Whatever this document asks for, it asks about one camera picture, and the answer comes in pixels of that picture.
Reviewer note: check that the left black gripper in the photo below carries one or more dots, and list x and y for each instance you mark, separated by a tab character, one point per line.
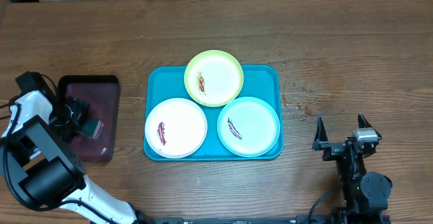
80	107

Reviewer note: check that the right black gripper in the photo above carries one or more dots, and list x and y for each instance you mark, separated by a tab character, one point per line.
333	149

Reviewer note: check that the light blue rimmed plate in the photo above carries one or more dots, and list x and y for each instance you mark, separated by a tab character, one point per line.
248	127

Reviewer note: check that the yellow-green rimmed plate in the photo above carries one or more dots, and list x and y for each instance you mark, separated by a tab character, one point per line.
213	78

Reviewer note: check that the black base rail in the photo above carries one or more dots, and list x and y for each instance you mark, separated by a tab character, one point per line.
299	219

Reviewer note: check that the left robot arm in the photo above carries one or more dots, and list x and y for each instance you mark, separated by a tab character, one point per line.
43	173

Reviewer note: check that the green and pink sponge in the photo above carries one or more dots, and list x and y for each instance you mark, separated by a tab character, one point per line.
91	128

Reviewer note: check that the teal plastic serving tray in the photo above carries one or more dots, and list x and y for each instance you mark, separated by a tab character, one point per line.
166	82

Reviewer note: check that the black tray with red water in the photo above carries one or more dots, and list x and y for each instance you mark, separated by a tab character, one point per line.
102	92

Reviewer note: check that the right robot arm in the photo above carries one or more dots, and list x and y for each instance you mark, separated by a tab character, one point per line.
365	193

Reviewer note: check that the white plate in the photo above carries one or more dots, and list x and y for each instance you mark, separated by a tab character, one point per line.
176	128

